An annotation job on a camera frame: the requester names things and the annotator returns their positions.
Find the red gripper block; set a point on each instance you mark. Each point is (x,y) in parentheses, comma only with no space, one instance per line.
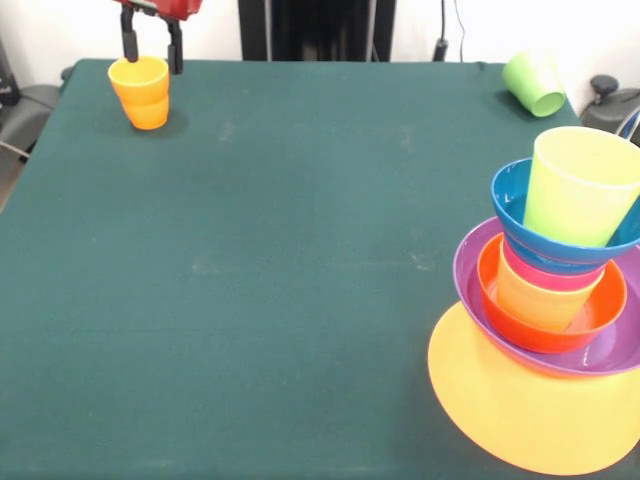
(165,7)

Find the orange cup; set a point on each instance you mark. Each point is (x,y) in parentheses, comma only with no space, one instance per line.
(142,82)
(147,117)

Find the purple bowl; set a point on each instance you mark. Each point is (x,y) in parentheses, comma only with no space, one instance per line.
(467,280)

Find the blue bowl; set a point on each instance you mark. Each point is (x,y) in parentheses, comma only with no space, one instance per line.
(510,210)

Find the small orange-red bowl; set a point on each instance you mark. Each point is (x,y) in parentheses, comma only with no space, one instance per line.
(500,320)

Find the light green cup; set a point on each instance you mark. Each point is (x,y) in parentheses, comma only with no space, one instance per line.
(575,200)

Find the red cup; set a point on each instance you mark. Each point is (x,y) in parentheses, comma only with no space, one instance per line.
(545,281)

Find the yellow cup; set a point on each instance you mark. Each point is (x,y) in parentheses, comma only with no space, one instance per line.
(535,305)

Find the large orange bowl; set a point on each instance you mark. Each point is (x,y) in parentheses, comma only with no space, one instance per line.
(500,410)

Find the black office chair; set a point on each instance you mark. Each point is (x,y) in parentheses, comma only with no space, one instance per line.
(610,107)
(30,105)

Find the dark green tablecloth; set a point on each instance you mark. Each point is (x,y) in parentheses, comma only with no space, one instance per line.
(250,350)

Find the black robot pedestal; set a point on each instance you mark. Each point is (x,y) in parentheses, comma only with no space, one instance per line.
(320,30)

